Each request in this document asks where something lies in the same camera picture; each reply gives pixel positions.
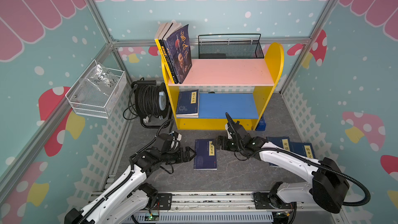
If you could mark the dark blue Mengxi label book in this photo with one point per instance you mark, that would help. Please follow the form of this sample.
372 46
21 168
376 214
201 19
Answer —
206 156

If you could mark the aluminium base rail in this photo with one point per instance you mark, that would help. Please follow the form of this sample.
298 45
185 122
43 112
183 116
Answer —
228 207

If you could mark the old man cover book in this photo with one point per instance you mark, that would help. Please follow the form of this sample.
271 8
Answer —
178 46

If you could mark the dark blue Sunzi label book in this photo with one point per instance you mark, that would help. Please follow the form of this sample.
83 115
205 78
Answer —
188 102

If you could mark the dark blue bagua cover book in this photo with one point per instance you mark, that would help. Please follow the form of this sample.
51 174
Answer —
187 115

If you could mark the yellow cartoon cover book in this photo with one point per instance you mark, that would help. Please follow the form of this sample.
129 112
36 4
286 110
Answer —
159 48

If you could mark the clear plastic bag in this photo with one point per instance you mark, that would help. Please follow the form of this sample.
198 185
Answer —
101 82

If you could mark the white wire wall basket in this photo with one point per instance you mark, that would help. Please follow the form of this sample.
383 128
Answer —
84 103

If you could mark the black antler cover book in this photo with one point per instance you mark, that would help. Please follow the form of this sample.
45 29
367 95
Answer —
164 28

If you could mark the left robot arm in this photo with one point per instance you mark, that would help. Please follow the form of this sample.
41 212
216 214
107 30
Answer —
130 192

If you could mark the blue book yellow label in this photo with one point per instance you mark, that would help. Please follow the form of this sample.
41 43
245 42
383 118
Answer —
282 142

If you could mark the black wire mesh basket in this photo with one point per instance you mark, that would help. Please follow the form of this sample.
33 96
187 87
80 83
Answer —
230 46

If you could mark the dark blue thread-bound book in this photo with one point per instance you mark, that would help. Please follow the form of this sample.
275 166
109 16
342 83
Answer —
187 117

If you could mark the blue crate behind shelf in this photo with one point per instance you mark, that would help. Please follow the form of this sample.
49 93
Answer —
261 125

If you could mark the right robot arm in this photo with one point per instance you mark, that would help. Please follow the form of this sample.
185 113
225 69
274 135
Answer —
324 183

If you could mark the black cable reel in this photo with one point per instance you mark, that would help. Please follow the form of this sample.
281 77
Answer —
147 100

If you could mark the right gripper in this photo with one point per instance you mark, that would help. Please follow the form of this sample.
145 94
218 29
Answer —
224 142

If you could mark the yellow bookshelf pink blue shelves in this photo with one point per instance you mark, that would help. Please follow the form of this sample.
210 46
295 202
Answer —
247 86

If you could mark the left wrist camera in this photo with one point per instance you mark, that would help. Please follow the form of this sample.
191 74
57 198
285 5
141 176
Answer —
176 137

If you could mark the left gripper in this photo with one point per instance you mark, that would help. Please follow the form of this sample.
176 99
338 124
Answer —
187 158

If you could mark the dark blue book far right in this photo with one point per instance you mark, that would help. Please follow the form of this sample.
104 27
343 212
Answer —
303 149

